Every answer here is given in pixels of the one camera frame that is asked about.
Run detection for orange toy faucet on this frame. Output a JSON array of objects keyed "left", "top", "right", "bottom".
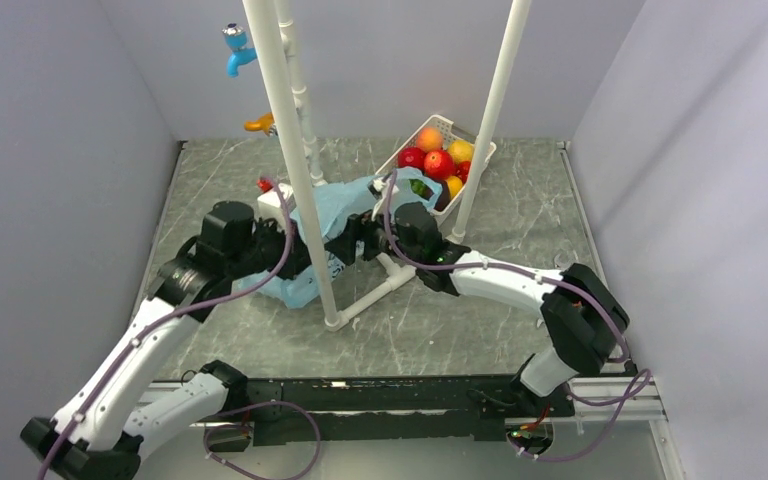
[{"left": 243, "top": 112, "right": 277, "bottom": 137}]

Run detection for blue plastic bag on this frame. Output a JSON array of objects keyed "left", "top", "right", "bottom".
[{"left": 258, "top": 167, "right": 441, "bottom": 309}]

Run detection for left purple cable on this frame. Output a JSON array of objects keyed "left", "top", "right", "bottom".
[{"left": 36, "top": 182, "right": 322, "bottom": 480}]

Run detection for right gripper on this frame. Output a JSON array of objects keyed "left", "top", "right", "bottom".
[{"left": 324, "top": 200, "right": 422, "bottom": 267}]

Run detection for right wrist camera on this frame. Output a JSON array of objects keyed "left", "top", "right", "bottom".
[{"left": 368, "top": 176, "right": 399, "bottom": 217}]

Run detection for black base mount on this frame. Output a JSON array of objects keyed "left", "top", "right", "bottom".
[{"left": 204, "top": 375, "right": 575, "bottom": 453}]

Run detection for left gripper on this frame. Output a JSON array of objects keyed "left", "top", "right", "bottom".
[{"left": 228, "top": 214, "right": 319, "bottom": 280}]

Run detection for red fake apple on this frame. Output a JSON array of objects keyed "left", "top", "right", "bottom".
[{"left": 397, "top": 146, "right": 426, "bottom": 172}]

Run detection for white plastic basket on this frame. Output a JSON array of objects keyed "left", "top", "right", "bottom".
[{"left": 376, "top": 114, "right": 497, "bottom": 223}]

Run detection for metal wrench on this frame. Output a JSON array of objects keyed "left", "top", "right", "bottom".
[{"left": 553, "top": 253, "right": 573, "bottom": 270}]

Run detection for yellow fake lemon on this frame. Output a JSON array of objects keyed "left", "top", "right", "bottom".
[{"left": 447, "top": 139, "right": 474, "bottom": 165}]

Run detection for small red fake fruit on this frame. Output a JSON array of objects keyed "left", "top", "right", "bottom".
[{"left": 456, "top": 161, "right": 471, "bottom": 185}]

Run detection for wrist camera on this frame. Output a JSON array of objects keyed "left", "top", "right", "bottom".
[
  {"left": 368, "top": 176, "right": 399, "bottom": 217},
  {"left": 257, "top": 177, "right": 296, "bottom": 230}
]

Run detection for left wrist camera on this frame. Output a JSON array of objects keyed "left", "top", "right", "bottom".
[{"left": 257, "top": 177, "right": 296, "bottom": 230}]

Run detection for blue toy faucet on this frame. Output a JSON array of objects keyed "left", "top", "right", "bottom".
[{"left": 222, "top": 23, "right": 257, "bottom": 78}]

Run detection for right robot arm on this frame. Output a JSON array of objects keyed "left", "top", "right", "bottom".
[{"left": 325, "top": 203, "right": 630, "bottom": 415}]

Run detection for orange red fake peach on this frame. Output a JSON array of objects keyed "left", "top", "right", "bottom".
[{"left": 415, "top": 127, "right": 445, "bottom": 153}]

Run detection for dark fake avocado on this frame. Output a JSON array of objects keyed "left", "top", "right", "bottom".
[{"left": 434, "top": 182, "right": 452, "bottom": 212}]

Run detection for white PVC pipe frame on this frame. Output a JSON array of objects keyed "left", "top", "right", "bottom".
[{"left": 243, "top": 1, "right": 531, "bottom": 331}]

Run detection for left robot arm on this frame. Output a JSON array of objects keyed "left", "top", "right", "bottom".
[{"left": 20, "top": 201, "right": 297, "bottom": 479}]

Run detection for green fake grapes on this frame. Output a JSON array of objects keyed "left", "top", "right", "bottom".
[{"left": 410, "top": 179, "right": 428, "bottom": 198}]

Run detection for orange fake fruit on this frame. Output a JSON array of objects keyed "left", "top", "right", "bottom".
[{"left": 444, "top": 175, "right": 464, "bottom": 199}]

